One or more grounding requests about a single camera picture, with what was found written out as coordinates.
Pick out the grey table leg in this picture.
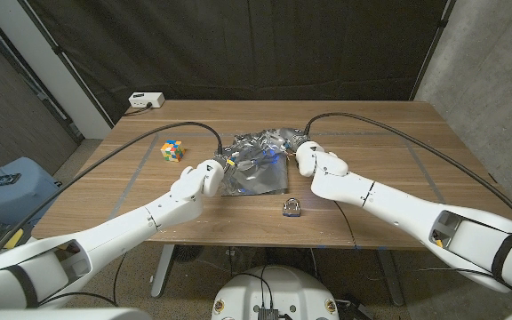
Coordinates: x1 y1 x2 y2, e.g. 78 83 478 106
150 244 176 299
375 248 406 308

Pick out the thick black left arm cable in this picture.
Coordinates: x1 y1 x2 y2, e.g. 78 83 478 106
0 120 225 259

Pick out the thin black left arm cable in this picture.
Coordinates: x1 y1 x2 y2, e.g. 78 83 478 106
37 251 128 308

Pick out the black ribbed round object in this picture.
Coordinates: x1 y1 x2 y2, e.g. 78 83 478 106
173 244 204 263

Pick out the colourful cube toy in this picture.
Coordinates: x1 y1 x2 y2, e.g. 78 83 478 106
160 139 187 164

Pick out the white power strip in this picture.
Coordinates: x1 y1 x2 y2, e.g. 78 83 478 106
127 92 166 109

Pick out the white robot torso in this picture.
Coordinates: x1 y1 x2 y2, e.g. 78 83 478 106
210 265 340 320

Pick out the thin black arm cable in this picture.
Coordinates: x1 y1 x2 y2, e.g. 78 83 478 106
37 251 128 308
333 200 359 249

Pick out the blue plastic container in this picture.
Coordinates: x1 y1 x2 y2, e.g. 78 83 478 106
0 156 64 226

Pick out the white robot shoulder cover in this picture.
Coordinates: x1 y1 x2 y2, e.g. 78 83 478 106
0 307 153 320

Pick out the black torso cable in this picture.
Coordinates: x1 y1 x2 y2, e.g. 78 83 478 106
233 266 276 308

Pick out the black power strip cable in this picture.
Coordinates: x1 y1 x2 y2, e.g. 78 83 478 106
122 102 153 117

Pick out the grey tape outline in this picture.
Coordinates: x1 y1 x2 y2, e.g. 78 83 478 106
100 131 475 250

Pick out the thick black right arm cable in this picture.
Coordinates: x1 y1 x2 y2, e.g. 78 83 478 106
303 111 512 239

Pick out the small foil-wrapped object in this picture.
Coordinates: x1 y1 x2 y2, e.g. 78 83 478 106
282 198 302 218

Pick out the black backdrop stand pole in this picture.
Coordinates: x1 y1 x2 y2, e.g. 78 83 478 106
409 0 457 101
18 0 115 128

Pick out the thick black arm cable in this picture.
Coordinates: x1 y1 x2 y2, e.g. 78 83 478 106
0 120 225 259
303 111 512 239

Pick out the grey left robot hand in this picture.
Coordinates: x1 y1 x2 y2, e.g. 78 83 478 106
213 150 257 179

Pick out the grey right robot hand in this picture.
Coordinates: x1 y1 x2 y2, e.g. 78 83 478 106
267 127 313 155

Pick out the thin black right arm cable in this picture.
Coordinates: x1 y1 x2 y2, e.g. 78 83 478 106
333 200 359 249

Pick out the black slipper yellow insole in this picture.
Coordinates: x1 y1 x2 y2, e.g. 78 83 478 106
2 228 24 248

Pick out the aluminum foil sheet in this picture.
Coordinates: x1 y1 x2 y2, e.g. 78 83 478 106
220 128 291 197

